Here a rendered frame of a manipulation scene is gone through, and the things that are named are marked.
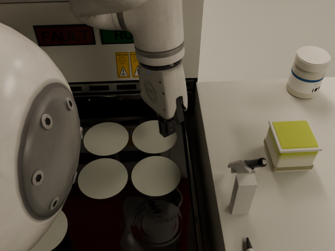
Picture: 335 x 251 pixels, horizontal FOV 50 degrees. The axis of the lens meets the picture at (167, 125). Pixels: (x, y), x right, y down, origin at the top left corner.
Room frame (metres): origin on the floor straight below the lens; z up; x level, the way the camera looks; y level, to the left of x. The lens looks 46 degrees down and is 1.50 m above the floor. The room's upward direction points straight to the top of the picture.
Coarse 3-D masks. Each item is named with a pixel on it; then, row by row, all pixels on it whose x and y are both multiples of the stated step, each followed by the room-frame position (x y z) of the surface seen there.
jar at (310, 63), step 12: (300, 48) 0.66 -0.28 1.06; (312, 48) 0.66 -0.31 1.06; (300, 60) 0.62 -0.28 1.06; (312, 60) 0.61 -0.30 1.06; (324, 60) 0.61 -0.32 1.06; (300, 72) 0.61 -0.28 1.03; (312, 72) 0.60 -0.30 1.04; (324, 72) 0.61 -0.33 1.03; (288, 84) 0.63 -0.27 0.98; (300, 84) 0.60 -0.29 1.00; (312, 84) 0.60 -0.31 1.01; (300, 96) 0.60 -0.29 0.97; (312, 96) 0.60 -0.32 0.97
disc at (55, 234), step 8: (64, 216) 0.34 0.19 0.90; (56, 224) 0.33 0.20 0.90; (64, 224) 0.33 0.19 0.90; (48, 232) 0.31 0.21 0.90; (56, 232) 0.31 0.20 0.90; (64, 232) 0.31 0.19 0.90; (40, 240) 0.30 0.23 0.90; (48, 240) 0.30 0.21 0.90; (56, 240) 0.30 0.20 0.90; (32, 248) 0.28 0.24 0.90; (40, 248) 0.28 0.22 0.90; (48, 248) 0.28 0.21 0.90
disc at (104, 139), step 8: (96, 128) 0.57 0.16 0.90; (104, 128) 0.57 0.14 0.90; (112, 128) 0.57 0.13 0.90; (120, 128) 0.57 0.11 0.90; (88, 136) 0.55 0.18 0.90; (96, 136) 0.55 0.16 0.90; (104, 136) 0.55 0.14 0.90; (112, 136) 0.55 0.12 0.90; (120, 136) 0.55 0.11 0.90; (128, 136) 0.55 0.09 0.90; (88, 144) 0.52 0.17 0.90; (96, 144) 0.52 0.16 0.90; (104, 144) 0.52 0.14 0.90; (112, 144) 0.52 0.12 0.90; (120, 144) 0.52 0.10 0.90; (96, 152) 0.50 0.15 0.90; (104, 152) 0.50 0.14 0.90; (112, 152) 0.50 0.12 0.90
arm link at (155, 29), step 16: (160, 0) 0.49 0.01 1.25; (176, 0) 0.51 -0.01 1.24; (128, 16) 0.50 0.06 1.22; (144, 16) 0.49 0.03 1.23; (160, 16) 0.49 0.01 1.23; (176, 16) 0.50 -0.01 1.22; (144, 32) 0.49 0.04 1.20; (160, 32) 0.49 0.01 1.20; (176, 32) 0.50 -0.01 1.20; (144, 48) 0.49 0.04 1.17; (160, 48) 0.48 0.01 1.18
